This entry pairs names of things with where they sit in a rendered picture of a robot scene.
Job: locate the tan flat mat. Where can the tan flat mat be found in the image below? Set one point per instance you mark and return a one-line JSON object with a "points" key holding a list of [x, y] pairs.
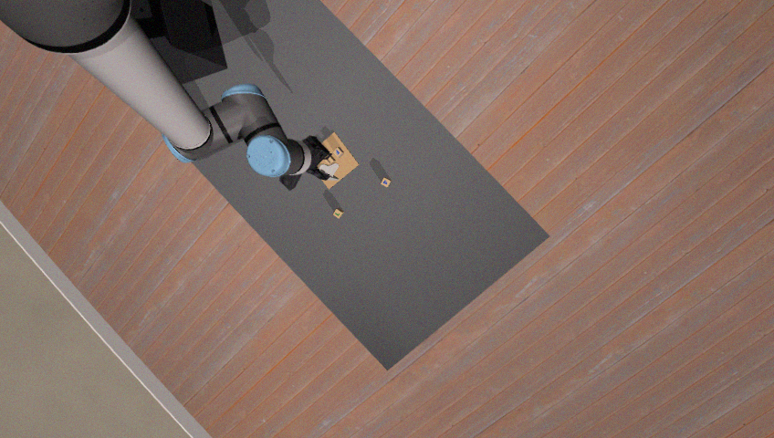
{"points": [[346, 161]]}

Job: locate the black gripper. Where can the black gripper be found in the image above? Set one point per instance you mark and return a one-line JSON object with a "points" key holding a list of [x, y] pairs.
{"points": [[324, 172]]}

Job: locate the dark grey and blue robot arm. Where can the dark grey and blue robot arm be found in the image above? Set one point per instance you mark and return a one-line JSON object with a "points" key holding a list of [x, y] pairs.
{"points": [[132, 68]]}

